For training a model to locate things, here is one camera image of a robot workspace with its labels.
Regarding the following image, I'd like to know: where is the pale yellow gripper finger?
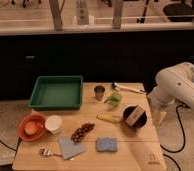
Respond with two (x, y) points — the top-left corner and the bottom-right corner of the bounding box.
(156, 111), (166, 125)

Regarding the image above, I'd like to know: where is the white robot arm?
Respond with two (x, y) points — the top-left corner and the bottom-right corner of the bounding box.
(147, 62), (194, 125)

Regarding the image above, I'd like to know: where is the blue sponge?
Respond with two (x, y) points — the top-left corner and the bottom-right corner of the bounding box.
(96, 137), (118, 152)

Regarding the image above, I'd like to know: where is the orange fruit in bowl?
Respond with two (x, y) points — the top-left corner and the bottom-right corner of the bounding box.
(24, 121), (38, 136)

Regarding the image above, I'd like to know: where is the orange bowl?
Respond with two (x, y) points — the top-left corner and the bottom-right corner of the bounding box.
(18, 114), (46, 142)

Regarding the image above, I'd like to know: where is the green plastic tray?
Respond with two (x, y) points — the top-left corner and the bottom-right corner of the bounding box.
(29, 76), (83, 110)

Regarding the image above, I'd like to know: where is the black bowl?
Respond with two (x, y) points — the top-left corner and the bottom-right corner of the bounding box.
(122, 105), (148, 129)

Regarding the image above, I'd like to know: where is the black cable left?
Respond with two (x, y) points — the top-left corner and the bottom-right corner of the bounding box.
(0, 129), (22, 155)

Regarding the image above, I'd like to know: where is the small metal cup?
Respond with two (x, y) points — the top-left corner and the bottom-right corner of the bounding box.
(94, 85), (105, 101)

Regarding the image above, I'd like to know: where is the bunch of dark grapes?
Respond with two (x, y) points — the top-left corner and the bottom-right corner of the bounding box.
(71, 123), (95, 144)

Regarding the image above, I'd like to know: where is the blue-grey cloth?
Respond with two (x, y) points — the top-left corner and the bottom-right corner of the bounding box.
(59, 137), (86, 160)

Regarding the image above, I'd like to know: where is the white cup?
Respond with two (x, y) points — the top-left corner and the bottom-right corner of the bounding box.
(45, 115), (62, 134)

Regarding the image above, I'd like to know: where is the beige block in bowl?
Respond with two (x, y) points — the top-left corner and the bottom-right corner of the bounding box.
(125, 105), (147, 127)

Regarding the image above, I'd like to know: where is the yellow banana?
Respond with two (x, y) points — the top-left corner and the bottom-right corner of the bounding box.
(97, 114), (122, 123)

